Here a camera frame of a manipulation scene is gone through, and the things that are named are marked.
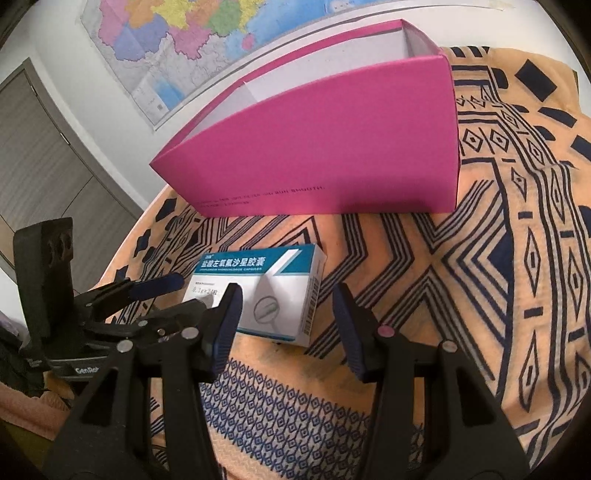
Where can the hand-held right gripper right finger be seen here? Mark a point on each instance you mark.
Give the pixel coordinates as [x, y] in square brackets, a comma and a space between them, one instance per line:
[349, 325]

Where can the white teal medicine box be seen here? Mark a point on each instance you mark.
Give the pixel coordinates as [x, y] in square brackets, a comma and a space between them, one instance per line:
[277, 286]

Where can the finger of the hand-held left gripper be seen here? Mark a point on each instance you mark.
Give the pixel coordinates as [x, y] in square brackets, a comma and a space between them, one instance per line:
[154, 323]
[157, 284]

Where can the grey door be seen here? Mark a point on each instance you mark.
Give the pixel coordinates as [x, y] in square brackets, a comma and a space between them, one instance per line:
[46, 161]

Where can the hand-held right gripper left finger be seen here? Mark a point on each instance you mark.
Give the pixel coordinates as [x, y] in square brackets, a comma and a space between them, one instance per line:
[226, 330]

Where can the orange patterned cloth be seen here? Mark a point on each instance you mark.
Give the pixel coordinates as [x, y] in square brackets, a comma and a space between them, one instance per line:
[461, 277]

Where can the pink cardboard box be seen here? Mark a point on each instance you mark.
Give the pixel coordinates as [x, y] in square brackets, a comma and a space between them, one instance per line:
[323, 152]

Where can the colourful wall map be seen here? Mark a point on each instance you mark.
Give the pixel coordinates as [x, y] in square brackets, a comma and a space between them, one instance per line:
[184, 37]

